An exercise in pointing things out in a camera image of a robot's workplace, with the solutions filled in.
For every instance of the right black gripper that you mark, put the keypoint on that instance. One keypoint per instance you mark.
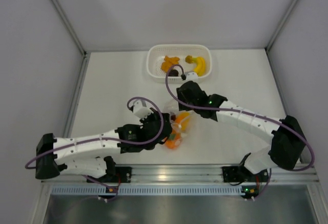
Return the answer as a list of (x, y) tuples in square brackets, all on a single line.
[(181, 97)]

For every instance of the clear zip top bag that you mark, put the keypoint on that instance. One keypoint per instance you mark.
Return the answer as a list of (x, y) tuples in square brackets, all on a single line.
[(181, 121)]

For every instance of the white perforated plastic basket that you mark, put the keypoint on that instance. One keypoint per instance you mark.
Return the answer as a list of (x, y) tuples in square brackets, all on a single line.
[(157, 53)]

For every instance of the slotted grey cable duct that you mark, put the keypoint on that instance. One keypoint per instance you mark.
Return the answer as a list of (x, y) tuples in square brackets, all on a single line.
[(152, 190)]

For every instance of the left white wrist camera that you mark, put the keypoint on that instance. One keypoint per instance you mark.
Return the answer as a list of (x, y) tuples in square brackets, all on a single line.
[(139, 109)]

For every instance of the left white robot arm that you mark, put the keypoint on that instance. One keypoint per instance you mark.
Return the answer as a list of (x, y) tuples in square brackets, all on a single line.
[(93, 155)]

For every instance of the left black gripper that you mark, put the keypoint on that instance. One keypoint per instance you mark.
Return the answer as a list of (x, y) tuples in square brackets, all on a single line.
[(155, 116)]

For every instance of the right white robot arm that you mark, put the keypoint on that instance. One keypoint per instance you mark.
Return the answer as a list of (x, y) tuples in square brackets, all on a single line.
[(284, 137)]

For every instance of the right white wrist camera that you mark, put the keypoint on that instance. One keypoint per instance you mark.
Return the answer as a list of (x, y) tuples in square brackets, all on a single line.
[(190, 76)]

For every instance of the orange fake carrot slices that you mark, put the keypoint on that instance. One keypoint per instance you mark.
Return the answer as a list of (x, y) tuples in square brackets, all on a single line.
[(173, 143)]

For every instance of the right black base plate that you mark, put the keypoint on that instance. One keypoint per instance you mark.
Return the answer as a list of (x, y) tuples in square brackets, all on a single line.
[(236, 175)]

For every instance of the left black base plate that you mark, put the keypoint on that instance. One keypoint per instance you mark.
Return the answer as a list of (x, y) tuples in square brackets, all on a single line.
[(117, 175)]

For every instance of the orange fake food piece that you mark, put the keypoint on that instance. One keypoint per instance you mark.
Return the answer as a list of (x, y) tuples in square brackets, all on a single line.
[(168, 62)]

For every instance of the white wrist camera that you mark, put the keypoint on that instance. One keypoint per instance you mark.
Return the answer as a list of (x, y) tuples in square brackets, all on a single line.
[(139, 109), (190, 76)]

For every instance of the aluminium mounting rail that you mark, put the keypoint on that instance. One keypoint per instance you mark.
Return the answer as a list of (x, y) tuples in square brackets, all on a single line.
[(156, 174)]

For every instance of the dark fake plum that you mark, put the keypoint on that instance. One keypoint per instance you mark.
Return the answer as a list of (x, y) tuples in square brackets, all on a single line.
[(173, 73)]

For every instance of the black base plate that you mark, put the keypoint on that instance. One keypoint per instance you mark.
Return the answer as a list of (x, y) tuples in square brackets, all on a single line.
[(236, 175), (117, 175)]

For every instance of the yellow fake banana bunch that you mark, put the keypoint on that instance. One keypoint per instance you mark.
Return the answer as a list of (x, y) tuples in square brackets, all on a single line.
[(199, 62)]

